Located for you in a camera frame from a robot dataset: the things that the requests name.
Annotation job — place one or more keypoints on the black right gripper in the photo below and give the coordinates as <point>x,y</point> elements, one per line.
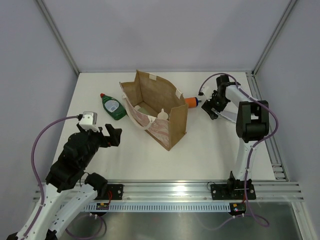
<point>208,105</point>

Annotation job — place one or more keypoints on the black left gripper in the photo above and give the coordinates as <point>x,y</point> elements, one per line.
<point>114,134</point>

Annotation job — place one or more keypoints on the beige pump bottle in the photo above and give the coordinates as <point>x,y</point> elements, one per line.
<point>163,115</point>

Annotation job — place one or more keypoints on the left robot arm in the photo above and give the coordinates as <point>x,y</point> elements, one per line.
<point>48,220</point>

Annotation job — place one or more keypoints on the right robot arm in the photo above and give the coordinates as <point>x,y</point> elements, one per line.
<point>251,118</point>

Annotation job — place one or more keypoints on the brown canvas tote bag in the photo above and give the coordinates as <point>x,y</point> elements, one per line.
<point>157,107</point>

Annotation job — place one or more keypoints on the orange spray bottle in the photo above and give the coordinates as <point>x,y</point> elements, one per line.
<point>192,102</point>

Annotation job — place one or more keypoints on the green dish soap bottle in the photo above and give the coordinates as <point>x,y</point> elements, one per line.
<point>113,107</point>

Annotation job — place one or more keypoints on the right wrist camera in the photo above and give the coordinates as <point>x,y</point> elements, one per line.
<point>205,91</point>

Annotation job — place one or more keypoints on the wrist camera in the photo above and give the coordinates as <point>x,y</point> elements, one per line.
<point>88,121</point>
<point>205,91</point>

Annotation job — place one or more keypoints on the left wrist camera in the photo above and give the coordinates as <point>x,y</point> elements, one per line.
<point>88,121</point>

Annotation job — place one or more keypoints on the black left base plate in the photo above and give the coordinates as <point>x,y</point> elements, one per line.
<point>113,191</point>

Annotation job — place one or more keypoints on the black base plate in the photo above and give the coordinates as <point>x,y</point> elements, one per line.
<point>236,192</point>
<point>113,191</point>

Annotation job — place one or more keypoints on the white slotted cable duct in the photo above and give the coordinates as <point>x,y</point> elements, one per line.
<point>160,207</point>

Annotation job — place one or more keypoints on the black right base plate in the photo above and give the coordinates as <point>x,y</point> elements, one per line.
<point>236,192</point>

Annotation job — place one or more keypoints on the right side aluminium rail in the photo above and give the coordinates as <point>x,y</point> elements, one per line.
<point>279,169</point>

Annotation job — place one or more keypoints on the aluminium rail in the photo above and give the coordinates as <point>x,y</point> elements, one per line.
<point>279,169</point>
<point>196,191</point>

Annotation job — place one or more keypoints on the aluminium front rail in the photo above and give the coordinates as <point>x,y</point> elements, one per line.
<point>196,191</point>

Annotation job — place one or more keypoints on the right aluminium frame post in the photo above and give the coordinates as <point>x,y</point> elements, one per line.
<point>275,34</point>

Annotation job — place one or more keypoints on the aluminium frame post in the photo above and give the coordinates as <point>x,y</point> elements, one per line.
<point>275,34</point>
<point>49,20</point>

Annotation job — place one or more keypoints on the left aluminium frame post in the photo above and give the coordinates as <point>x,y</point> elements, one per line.
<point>49,20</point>

